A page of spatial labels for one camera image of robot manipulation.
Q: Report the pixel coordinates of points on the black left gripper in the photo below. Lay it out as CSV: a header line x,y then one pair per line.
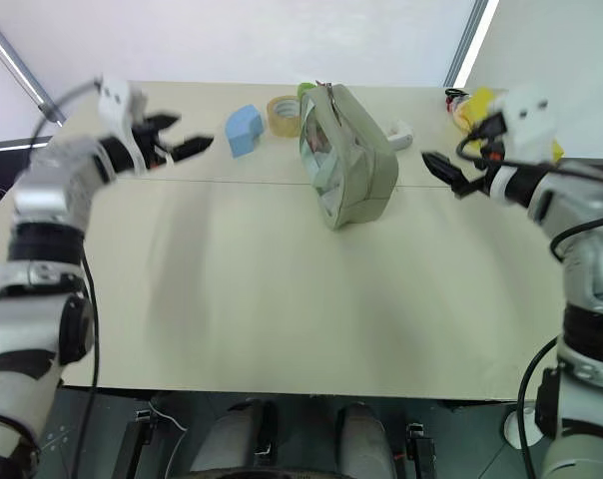
x,y
154,144

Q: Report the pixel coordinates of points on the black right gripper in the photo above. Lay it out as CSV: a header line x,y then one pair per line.
x,y
473,184

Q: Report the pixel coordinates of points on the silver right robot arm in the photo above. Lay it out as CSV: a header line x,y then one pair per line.
x,y
591,279

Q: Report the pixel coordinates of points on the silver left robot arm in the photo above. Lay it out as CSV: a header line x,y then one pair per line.
x,y
37,319

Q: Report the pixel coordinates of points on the green fabric pouch bag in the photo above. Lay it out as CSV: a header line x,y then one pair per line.
x,y
361,159

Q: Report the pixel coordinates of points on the small white plastic part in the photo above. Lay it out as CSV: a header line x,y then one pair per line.
x,y
400,132

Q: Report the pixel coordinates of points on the light blue foam block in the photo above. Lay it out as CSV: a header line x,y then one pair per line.
x,y
242,131

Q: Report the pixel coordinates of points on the red and black small item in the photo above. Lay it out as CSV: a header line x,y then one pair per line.
x,y
453,95

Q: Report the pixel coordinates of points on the tan packing tape roll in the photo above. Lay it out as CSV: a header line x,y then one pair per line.
x,y
276,122

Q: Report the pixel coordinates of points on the green tape roll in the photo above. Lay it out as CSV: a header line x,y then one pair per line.
x,y
304,90

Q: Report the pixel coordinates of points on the silver metal pole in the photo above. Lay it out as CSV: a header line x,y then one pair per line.
x,y
17,65

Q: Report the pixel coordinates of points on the white round floor disc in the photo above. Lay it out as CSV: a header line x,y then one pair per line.
x,y
513,424

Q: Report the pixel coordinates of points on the grey rounded shape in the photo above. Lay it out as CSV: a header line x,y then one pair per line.
x,y
364,439
231,439

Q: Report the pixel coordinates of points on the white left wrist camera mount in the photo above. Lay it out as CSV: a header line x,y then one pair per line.
x,y
116,102

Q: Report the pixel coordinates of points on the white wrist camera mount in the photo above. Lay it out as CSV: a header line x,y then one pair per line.
x,y
116,102
528,120

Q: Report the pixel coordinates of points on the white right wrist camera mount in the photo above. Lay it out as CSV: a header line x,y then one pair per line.
x,y
528,120

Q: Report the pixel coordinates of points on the grey window frame post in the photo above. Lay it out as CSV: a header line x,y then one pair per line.
x,y
468,45

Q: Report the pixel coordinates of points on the black metal bracket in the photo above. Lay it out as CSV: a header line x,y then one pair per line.
x,y
421,449
134,444

